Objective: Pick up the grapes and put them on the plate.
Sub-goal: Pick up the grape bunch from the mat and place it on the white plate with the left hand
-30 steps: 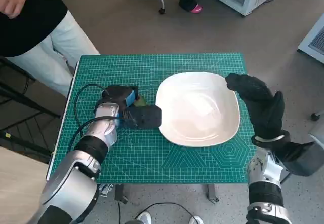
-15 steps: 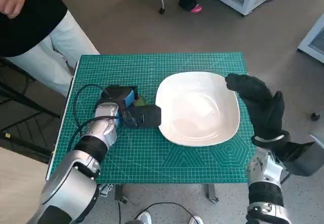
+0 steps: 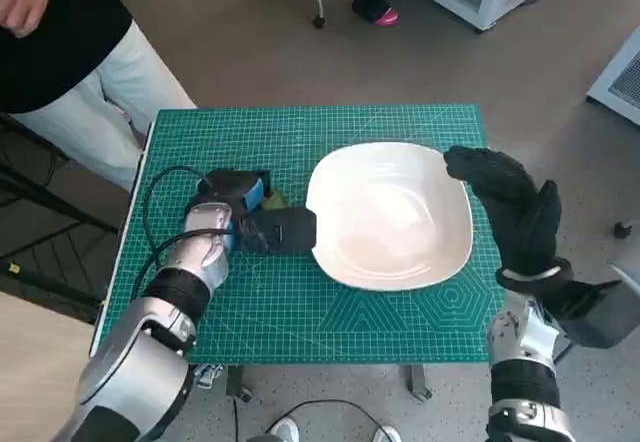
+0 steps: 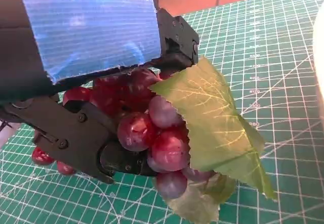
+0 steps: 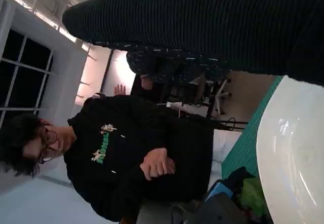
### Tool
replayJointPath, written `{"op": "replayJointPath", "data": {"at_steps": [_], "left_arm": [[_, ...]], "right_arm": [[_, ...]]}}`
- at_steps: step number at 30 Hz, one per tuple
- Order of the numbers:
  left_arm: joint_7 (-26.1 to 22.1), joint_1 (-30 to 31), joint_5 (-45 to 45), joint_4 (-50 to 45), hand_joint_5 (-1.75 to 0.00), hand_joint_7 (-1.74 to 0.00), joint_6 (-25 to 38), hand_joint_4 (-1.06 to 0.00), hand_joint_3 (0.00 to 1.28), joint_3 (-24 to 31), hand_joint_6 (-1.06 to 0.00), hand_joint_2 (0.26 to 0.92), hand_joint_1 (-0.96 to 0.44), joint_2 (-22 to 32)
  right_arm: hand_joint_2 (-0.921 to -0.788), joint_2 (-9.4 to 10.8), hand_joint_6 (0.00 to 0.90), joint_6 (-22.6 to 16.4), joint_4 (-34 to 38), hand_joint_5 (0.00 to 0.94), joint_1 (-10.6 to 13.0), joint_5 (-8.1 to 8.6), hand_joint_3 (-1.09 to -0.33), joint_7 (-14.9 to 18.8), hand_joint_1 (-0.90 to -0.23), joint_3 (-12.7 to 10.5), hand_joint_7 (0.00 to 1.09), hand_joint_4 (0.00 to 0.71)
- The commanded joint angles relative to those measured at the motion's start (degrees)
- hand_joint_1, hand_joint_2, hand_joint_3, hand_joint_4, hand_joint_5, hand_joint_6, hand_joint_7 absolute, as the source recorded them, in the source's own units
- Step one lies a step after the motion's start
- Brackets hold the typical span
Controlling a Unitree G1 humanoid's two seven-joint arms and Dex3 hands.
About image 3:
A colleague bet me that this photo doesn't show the silver table clamp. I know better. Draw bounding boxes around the silver table clamp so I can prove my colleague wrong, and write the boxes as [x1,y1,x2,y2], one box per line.
[192,364,224,389]

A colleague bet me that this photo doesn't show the grey table leg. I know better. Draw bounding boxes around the grey table leg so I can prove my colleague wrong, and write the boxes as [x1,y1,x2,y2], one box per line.
[225,365,254,403]
[404,365,432,402]

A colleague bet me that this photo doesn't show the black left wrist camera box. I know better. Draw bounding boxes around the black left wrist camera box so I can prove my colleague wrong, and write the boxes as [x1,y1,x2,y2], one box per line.
[234,206,319,256]

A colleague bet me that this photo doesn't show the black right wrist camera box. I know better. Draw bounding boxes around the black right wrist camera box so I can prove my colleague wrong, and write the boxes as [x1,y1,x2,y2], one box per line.
[542,279,634,349]

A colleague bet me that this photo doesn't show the red toy grapes with leaf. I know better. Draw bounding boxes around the red toy grapes with leaf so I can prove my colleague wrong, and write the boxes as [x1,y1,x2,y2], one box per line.
[262,189,289,213]

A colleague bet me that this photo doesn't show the white left robot foot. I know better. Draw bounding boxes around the white left robot foot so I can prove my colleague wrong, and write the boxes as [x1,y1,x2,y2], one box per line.
[269,415,301,442]

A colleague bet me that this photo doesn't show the beige wooden board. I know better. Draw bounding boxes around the beige wooden board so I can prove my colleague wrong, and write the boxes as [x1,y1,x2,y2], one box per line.
[0,289,96,442]

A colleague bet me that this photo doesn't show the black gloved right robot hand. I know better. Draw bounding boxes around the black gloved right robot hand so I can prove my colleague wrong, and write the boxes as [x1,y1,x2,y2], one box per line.
[442,144,562,278]

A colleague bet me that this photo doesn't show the black metal rack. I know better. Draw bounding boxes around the black metal rack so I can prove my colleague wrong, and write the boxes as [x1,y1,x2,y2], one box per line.
[0,114,131,313]

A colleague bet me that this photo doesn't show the green cutting mat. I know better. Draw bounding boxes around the green cutting mat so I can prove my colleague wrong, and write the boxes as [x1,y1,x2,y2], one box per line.
[89,103,504,367]

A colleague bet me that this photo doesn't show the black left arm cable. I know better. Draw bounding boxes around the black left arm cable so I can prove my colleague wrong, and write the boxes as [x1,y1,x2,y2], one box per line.
[141,165,234,273]

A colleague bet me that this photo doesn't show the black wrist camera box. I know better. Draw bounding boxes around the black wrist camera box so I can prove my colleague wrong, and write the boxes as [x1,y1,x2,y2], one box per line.
[542,279,634,349]
[234,206,319,256]

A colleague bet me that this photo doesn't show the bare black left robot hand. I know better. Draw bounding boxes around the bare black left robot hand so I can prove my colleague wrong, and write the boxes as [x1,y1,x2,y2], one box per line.
[196,168,275,212]

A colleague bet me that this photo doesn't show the white vented appliance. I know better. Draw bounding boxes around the white vented appliance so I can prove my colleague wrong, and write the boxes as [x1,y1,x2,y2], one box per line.
[585,39,640,126]

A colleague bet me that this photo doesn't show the white square plate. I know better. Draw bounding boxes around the white square plate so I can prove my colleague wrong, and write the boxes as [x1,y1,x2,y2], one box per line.
[304,141,475,292]

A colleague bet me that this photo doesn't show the black floor cable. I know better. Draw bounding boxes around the black floor cable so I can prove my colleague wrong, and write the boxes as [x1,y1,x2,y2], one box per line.
[264,399,396,442]

